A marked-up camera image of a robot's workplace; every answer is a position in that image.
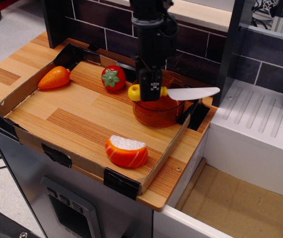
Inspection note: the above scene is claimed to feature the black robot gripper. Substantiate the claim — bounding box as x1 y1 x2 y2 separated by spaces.
131 14 178 102

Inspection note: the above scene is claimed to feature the yellow handled white toy knife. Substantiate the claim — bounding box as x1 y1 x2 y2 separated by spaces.
128 84 220 102

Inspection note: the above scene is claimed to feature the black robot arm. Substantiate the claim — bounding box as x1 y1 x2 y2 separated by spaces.
130 0 178 102

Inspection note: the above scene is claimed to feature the orange transparent plastic pot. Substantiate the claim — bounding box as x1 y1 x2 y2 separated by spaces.
132 71 185 127

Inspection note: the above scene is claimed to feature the cardboard fence with black tape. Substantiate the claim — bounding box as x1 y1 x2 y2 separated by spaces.
0 43 211 201

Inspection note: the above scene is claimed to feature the red toy tomato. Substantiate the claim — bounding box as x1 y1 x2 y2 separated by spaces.
101 65 126 91

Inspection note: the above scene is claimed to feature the toy salmon sushi piece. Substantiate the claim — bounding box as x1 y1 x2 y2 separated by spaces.
105 135 148 168

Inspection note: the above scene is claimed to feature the orange toy carrot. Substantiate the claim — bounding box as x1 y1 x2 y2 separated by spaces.
38 66 71 90

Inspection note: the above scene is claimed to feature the white toy sink unit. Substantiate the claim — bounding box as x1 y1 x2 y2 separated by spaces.
153 81 283 238

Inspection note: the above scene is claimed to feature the grey toy oven front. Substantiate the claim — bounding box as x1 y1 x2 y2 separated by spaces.
41 176 102 238

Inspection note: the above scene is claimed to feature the dark grey shelf post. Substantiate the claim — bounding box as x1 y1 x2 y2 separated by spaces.
212 0 255 107

